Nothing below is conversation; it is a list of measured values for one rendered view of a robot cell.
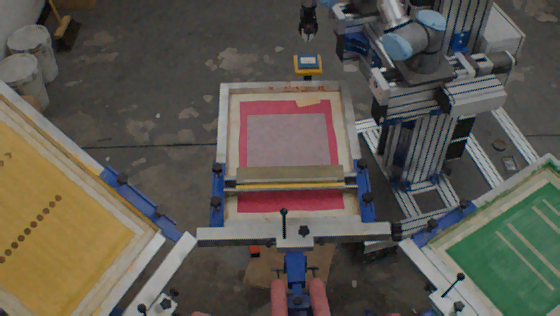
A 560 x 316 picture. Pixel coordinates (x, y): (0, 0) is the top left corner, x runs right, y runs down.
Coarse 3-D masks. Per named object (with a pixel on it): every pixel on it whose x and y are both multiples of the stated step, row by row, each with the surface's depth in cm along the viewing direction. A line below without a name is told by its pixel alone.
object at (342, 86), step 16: (224, 96) 246; (224, 112) 239; (352, 112) 239; (224, 128) 233; (352, 128) 232; (224, 144) 227; (352, 144) 227; (224, 160) 221; (224, 224) 201; (240, 224) 201; (256, 224) 201; (272, 224) 201; (288, 224) 201; (304, 224) 201
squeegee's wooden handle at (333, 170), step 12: (240, 168) 209; (252, 168) 209; (264, 168) 209; (276, 168) 209; (288, 168) 209; (300, 168) 209; (312, 168) 209; (324, 168) 209; (336, 168) 209; (240, 180) 207
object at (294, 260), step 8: (288, 256) 187; (296, 256) 187; (304, 256) 187; (288, 264) 185; (296, 264) 185; (288, 272) 183; (296, 272) 183; (304, 272) 183; (288, 280) 181; (296, 280) 181; (304, 280) 181
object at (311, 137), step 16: (288, 112) 244; (304, 112) 244; (320, 112) 244; (288, 128) 237; (304, 128) 237; (320, 128) 237; (288, 144) 231; (304, 144) 231; (320, 144) 231; (336, 144) 231; (304, 160) 226; (320, 160) 226; (336, 160) 226; (304, 192) 215; (320, 192) 215; (336, 192) 215; (304, 208) 210; (320, 208) 210; (336, 208) 210
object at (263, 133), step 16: (240, 112) 244; (256, 112) 244; (272, 112) 244; (240, 128) 238; (256, 128) 237; (272, 128) 237; (240, 144) 231; (256, 144) 231; (272, 144) 231; (240, 160) 226; (256, 160) 226; (272, 160) 226; (288, 160) 226; (256, 192) 215; (272, 192) 215; (288, 192) 215; (240, 208) 210; (256, 208) 210; (272, 208) 210; (288, 208) 210
